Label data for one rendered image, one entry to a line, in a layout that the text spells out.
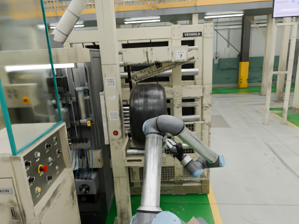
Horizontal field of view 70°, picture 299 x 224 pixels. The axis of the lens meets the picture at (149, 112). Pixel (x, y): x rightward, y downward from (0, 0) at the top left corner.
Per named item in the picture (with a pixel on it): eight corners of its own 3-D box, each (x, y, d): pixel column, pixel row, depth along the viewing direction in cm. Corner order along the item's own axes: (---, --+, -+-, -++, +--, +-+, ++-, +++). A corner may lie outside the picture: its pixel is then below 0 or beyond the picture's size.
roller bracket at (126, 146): (122, 160, 185) (121, 150, 182) (127, 142, 223) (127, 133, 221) (126, 160, 184) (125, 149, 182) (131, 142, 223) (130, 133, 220)
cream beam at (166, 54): (123, 65, 200) (121, 48, 197) (126, 63, 225) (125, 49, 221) (188, 62, 198) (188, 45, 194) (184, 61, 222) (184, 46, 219)
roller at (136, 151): (126, 155, 190) (125, 154, 186) (126, 150, 192) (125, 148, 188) (165, 154, 189) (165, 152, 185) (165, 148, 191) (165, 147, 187)
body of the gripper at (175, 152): (168, 153, 176) (179, 164, 171) (170, 148, 169) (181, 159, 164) (175, 147, 179) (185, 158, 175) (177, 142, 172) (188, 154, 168)
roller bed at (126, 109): (117, 134, 233) (115, 107, 225) (119, 130, 247) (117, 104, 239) (135, 133, 232) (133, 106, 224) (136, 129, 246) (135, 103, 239)
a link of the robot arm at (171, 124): (173, 107, 133) (227, 156, 166) (158, 112, 141) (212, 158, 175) (169, 122, 127) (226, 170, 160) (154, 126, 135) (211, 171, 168)
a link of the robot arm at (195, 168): (200, 175, 170) (194, 181, 162) (188, 163, 174) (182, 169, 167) (206, 168, 164) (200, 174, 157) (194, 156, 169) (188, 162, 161)
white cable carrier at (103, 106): (105, 144, 195) (99, 92, 183) (106, 142, 199) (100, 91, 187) (110, 144, 194) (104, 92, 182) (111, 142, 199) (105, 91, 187)
